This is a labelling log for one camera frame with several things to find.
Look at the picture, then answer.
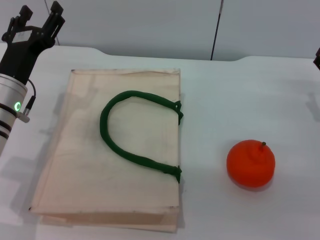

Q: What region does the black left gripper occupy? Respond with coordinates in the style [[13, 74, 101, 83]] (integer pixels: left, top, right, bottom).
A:
[[0, 1, 67, 85]]

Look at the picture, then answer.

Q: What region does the orange fruit with stem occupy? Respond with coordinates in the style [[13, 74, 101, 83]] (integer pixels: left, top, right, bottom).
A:
[[226, 139, 277, 189]]

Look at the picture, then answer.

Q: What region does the cream handbag with green handles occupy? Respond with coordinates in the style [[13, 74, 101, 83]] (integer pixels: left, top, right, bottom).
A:
[[28, 68, 185, 235]]

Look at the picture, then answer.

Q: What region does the thin black pole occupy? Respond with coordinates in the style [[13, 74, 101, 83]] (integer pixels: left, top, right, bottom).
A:
[[209, 0, 225, 62]]

